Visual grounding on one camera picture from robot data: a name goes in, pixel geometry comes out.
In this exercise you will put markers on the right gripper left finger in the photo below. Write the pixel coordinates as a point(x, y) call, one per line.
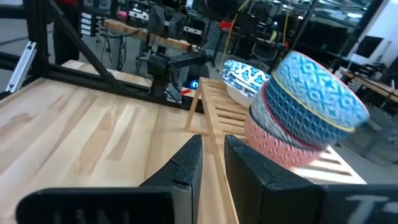
point(177, 202)

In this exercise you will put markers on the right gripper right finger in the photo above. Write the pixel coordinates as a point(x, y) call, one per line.
point(273, 202)

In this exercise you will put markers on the bowl with red zigzag outside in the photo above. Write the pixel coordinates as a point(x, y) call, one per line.
point(270, 146)

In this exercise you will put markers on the bowl orange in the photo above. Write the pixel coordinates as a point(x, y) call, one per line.
point(320, 90)

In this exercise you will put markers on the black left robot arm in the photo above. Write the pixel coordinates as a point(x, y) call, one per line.
point(160, 70)

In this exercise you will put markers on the slatted wooden shelf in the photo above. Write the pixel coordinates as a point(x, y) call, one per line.
point(227, 115)

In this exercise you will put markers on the black device with blue light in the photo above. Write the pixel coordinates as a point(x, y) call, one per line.
point(194, 84)

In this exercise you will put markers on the wooden background workbench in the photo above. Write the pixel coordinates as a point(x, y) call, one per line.
point(149, 35)

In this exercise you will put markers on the dark background monitor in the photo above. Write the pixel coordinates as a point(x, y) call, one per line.
point(369, 46)

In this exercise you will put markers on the silver angle bracket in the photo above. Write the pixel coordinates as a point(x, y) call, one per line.
point(20, 68)

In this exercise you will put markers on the black aluminium table frame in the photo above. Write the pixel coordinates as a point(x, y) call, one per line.
point(37, 37)

